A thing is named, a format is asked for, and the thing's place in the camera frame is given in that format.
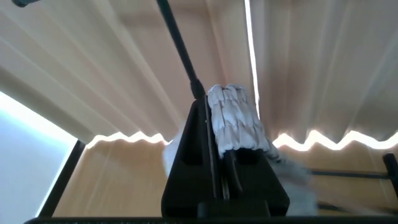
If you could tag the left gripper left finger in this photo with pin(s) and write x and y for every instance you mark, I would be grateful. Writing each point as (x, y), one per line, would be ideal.
(186, 186)

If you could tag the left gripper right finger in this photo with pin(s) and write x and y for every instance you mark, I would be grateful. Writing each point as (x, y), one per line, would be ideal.
(264, 193)

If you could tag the pale grey shorts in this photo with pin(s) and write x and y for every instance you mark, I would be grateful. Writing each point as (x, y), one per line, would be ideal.
(233, 124)

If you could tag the black clothes rack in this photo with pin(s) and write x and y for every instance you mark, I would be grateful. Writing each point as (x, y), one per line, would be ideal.
(180, 46)

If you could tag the beige curtain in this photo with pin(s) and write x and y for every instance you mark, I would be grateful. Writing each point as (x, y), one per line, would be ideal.
(311, 77)

